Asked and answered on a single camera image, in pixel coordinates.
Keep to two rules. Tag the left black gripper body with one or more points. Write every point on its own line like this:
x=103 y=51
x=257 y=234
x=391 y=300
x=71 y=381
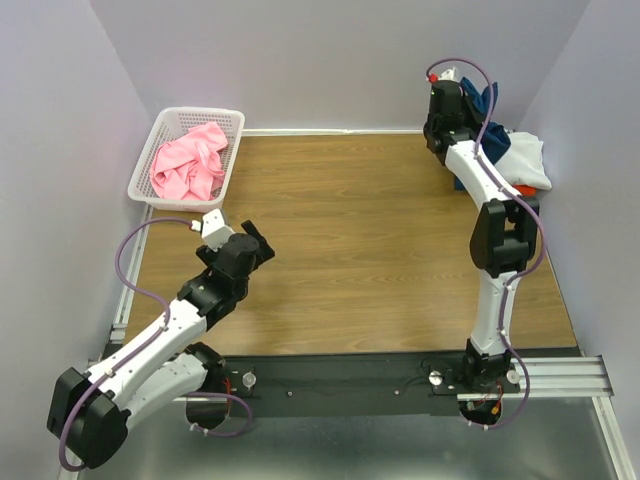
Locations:
x=209 y=257

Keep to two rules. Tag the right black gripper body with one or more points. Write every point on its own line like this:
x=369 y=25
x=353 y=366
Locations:
x=468 y=119

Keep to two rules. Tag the dark blue printed t-shirt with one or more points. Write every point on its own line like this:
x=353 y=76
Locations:
x=495 y=141

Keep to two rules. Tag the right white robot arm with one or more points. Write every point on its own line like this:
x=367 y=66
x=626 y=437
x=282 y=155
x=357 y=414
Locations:
x=504 y=237

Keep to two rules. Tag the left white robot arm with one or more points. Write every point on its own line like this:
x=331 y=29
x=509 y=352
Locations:
x=92 y=411

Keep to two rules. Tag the white folded t-shirt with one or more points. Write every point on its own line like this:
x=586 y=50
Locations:
x=522 y=164

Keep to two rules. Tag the white plastic laundry basket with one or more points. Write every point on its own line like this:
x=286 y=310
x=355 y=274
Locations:
x=171 y=124

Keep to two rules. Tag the pink t-shirt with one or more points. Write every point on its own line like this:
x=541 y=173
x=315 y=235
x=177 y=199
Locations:
x=190 y=167

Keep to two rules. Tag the orange folded t-shirt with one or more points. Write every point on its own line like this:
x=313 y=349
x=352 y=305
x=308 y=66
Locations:
x=525 y=190

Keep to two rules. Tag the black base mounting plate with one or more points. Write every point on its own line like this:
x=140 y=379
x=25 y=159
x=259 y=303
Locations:
x=273 y=402

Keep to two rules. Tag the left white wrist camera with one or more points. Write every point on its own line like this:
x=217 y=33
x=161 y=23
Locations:
x=213 y=229

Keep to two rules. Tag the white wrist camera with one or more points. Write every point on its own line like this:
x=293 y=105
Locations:
x=213 y=229
x=450 y=74

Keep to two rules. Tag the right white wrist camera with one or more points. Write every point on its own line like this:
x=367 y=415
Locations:
x=450 y=74

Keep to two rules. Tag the left aluminium side rail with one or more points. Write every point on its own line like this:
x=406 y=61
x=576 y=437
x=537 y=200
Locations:
x=129 y=261

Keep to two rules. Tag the aluminium frame rail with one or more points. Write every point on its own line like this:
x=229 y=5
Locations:
x=585 y=375

